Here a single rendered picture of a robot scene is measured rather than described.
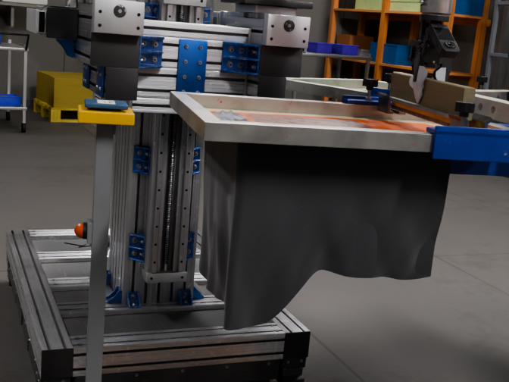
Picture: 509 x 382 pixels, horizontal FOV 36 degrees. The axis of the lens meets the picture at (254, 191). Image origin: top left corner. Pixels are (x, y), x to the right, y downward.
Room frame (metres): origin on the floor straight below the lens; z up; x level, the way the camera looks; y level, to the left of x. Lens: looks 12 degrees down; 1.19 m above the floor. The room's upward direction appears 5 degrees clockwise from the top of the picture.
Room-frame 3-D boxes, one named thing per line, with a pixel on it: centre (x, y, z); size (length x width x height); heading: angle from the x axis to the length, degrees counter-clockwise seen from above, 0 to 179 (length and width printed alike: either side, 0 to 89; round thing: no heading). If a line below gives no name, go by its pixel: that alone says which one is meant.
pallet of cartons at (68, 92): (8.74, 1.81, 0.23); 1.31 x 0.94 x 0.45; 112
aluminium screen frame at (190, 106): (1.90, -0.21, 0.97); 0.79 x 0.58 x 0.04; 104
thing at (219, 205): (1.84, 0.08, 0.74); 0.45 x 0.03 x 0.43; 14
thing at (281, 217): (1.69, -0.20, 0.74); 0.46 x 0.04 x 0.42; 104
